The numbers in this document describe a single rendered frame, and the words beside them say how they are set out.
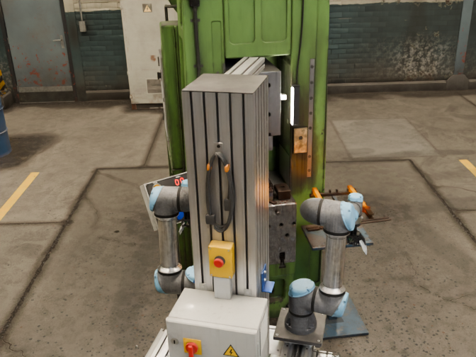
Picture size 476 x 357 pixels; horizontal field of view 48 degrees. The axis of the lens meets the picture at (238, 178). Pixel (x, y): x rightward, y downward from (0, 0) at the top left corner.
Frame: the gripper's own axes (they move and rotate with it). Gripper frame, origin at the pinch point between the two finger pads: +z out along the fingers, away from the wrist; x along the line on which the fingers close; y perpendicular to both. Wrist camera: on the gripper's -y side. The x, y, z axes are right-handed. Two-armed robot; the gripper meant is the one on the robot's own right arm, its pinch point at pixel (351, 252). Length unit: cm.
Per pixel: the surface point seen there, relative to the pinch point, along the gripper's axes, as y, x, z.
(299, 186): -78, -40, 0
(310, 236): -53, -28, 24
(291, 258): -56, -41, 43
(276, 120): -57, -52, -53
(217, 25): -57, -87, -109
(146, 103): -520, -349, 82
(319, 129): -84, -28, -39
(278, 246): -52, -49, 33
